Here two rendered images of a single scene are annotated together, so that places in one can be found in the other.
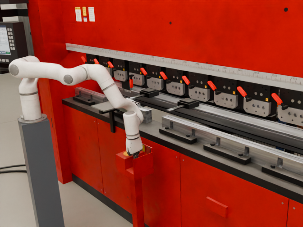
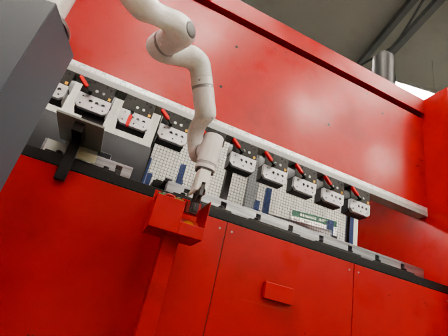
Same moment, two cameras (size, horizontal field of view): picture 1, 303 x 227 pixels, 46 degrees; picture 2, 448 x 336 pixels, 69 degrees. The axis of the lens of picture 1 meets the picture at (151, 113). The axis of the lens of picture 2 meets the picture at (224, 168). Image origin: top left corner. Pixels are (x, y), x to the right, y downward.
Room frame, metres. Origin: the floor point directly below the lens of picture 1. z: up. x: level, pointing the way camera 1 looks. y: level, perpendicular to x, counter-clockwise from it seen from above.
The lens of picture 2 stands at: (1.52, 1.20, 0.42)
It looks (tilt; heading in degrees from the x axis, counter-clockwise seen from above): 25 degrees up; 293
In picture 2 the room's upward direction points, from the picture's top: 13 degrees clockwise
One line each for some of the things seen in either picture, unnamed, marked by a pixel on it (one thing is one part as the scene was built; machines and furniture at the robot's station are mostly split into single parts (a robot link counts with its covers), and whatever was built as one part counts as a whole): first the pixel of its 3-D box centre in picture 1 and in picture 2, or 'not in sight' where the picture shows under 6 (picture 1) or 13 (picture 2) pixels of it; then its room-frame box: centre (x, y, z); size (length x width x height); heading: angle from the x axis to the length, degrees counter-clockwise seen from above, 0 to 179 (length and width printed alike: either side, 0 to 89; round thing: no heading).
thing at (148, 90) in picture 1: (142, 94); not in sight; (2.77, 0.07, 1.01); 0.26 x 0.12 x 0.05; 130
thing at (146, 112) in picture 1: (132, 111); (87, 164); (2.62, 0.15, 0.92); 0.39 x 0.06 x 0.10; 40
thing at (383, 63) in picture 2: not in sight; (386, 80); (1.23, -1.19, 2.53); 0.32 x 0.24 x 0.47; 40
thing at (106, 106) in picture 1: (112, 104); (81, 133); (2.56, 0.30, 1.00); 0.26 x 0.18 x 0.01; 130
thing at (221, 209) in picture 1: (216, 206); (278, 293); (1.77, -0.35, 0.58); 0.15 x 0.02 x 0.07; 40
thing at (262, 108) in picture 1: (260, 97); (301, 181); (1.76, -0.57, 1.24); 0.15 x 0.09 x 0.17; 40
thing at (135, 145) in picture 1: (134, 143); (201, 182); (2.05, 0.12, 0.89); 0.10 x 0.07 x 0.11; 128
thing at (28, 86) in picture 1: (29, 74); not in sight; (2.33, 0.80, 1.30); 0.19 x 0.12 x 0.24; 160
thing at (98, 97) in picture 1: (91, 96); not in sight; (3.08, 0.53, 0.92); 0.50 x 0.06 x 0.10; 40
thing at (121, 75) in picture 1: (123, 69); (95, 101); (2.68, 0.20, 1.24); 0.15 x 0.09 x 0.17; 40
